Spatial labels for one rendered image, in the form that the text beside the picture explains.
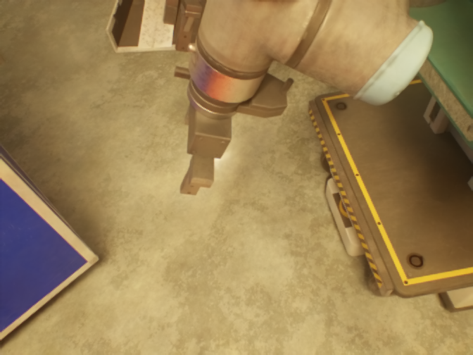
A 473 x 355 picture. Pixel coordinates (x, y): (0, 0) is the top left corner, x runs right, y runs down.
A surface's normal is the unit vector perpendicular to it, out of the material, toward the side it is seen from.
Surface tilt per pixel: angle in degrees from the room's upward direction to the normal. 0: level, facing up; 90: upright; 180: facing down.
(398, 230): 0
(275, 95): 25
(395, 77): 72
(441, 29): 0
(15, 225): 90
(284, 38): 82
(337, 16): 43
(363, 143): 0
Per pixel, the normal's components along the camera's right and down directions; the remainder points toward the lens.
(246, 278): -0.09, -0.58
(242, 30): -0.29, 0.78
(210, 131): 0.32, -0.47
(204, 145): 0.01, 0.88
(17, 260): 0.70, 0.54
